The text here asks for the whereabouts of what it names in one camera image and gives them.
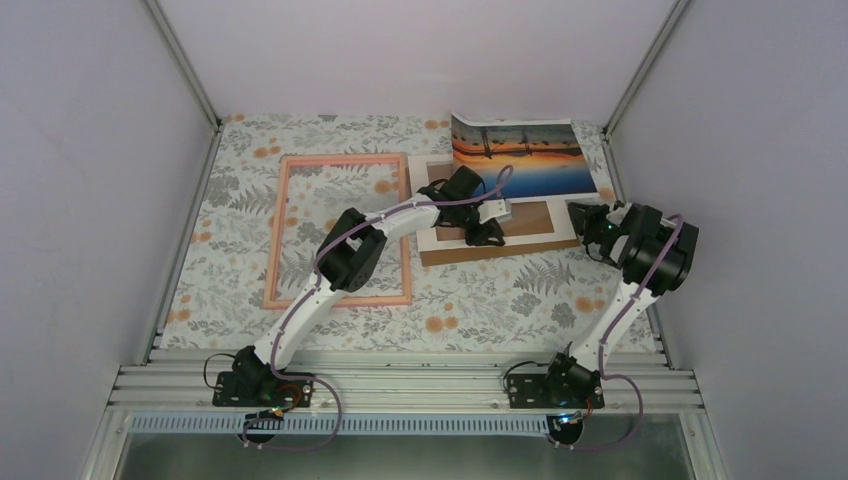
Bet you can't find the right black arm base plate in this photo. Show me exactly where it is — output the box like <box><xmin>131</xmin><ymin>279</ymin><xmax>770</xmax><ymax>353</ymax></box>
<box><xmin>507</xmin><ymin>374</ymin><xmax>606</xmax><ymax>409</ymax></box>

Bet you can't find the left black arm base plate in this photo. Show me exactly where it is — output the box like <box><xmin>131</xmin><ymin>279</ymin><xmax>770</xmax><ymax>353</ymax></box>
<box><xmin>212</xmin><ymin>372</ymin><xmax>314</xmax><ymax>410</ymax></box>

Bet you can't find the aluminium mounting rail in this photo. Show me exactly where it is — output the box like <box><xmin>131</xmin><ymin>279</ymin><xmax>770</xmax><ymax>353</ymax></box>
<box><xmin>107</xmin><ymin>350</ymin><xmax>705</xmax><ymax>414</ymax></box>

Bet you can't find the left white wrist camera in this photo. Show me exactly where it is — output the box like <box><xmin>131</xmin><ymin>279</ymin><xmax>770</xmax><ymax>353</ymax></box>
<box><xmin>477</xmin><ymin>199</ymin><xmax>512</xmax><ymax>224</ymax></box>

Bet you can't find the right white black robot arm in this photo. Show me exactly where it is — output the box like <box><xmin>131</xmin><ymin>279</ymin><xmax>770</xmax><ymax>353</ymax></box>
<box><xmin>541</xmin><ymin>202</ymin><xmax>700</xmax><ymax>407</ymax></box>

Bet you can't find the sunset lake photo print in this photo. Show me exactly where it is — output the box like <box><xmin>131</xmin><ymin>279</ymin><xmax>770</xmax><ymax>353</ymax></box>
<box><xmin>450</xmin><ymin>113</ymin><xmax>599</xmax><ymax>201</ymax></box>

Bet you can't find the pink wooden picture frame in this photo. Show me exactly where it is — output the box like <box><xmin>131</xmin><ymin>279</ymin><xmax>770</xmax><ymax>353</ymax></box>
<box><xmin>262</xmin><ymin>153</ymin><xmax>412</xmax><ymax>311</ymax></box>

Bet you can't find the brown frame backing board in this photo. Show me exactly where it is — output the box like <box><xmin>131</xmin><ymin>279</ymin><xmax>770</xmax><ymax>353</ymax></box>
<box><xmin>406</xmin><ymin>153</ymin><xmax>582</xmax><ymax>268</ymax></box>

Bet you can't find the grey slotted cable duct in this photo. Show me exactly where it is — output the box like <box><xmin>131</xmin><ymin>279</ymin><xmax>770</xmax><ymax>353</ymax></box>
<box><xmin>127</xmin><ymin>412</ymin><xmax>548</xmax><ymax>437</ymax></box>

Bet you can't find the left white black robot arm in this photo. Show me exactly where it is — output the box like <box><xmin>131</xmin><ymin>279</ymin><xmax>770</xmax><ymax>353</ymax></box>
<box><xmin>231</xmin><ymin>165</ymin><xmax>514</xmax><ymax>405</ymax></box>

